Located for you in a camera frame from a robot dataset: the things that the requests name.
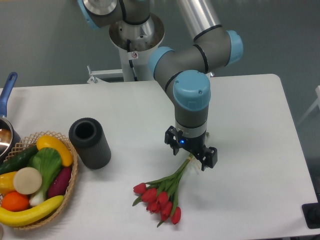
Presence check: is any green bok choy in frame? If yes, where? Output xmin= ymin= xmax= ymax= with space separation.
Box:
xmin=27 ymin=147 xmax=62 ymax=207

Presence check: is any dark grey ribbed vase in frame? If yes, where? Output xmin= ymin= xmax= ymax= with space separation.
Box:
xmin=68 ymin=117 xmax=112 ymax=170

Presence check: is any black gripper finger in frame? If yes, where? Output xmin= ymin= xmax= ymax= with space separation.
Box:
xmin=194 ymin=145 xmax=218 ymax=171
xmin=164 ymin=125 xmax=183 ymax=155

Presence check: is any yellow banana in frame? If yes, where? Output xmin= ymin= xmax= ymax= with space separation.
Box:
xmin=0 ymin=195 xmax=64 ymax=227

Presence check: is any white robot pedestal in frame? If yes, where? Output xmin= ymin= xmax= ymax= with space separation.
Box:
xmin=86 ymin=12 xmax=166 ymax=85

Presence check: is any beige round disc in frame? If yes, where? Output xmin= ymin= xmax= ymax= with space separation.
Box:
xmin=13 ymin=167 xmax=42 ymax=195

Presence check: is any white frame at right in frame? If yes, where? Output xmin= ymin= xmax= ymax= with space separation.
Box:
xmin=297 ymin=85 xmax=320 ymax=126

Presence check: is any purple sweet potato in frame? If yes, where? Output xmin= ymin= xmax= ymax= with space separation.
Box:
xmin=47 ymin=167 xmax=72 ymax=199

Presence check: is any blue handled saucepan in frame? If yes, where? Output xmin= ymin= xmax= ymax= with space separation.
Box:
xmin=0 ymin=72 xmax=21 ymax=165

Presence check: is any red tulip bouquet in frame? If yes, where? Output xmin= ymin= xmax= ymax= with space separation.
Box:
xmin=132 ymin=153 xmax=196 ymax=227

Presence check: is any orange fruit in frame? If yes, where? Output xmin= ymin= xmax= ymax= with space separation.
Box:
xmin=1 ymin=191 xmax=29 ymax=212

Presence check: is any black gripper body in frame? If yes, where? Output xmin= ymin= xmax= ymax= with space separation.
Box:
xmin=174 ymin=129 xmax=207 ymax=158

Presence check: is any woven wicker basket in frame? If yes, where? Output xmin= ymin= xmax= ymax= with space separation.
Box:
xmin=4 ymin=131 xmax=78 ymax=230

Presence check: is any black device at edge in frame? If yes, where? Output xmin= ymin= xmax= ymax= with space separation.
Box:
xmin=301 ymin=202 xmax=320 ymax=229

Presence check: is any yellow bell pepper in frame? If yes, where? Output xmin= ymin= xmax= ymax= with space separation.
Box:
xmin=0 ymin=171 xmax=17 ymax=196

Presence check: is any green cucumber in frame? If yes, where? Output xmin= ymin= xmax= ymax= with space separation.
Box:
xmin=0 ymin=145 xmax=38 ymax=175

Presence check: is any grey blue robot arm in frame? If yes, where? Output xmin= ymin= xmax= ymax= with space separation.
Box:
xmin=78 ymin=0 xmax=244 ymax=169

